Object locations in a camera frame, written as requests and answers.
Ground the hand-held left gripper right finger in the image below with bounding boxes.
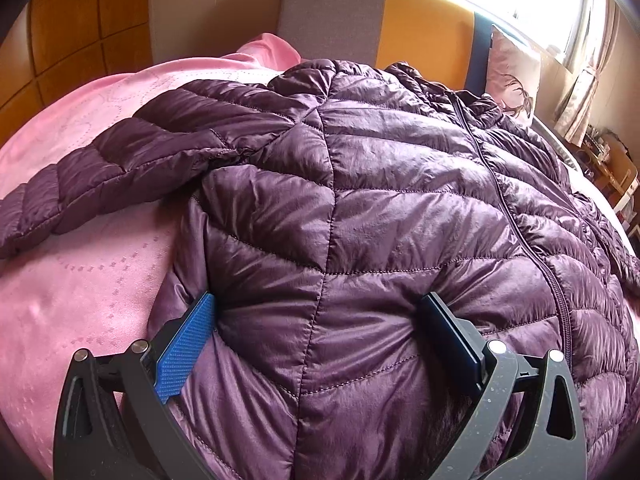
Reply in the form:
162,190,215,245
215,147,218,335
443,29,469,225
419,292,589,480

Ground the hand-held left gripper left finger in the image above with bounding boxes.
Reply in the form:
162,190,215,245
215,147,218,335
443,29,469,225
52,292,221,480

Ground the purple quilted puffer jacket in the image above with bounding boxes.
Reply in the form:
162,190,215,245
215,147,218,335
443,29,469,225
0,59,640,480

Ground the pink bed sheet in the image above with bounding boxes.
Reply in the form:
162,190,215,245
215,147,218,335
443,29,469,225
0,32,640,478

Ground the wooden desk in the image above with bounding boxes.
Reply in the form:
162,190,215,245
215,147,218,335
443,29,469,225
580,130,640,223

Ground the pink floral pillow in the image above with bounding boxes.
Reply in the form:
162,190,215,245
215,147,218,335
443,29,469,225
484,24,542,128

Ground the pink floral curtain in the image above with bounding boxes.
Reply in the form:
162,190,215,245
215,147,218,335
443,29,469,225
552,0,623,147

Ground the grey yellow navy padded headboard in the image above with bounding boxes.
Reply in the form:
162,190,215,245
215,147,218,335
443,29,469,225
277,0,496,96

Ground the wooden wardrobe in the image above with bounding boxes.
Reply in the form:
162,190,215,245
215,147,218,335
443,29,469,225
0,0,153,143

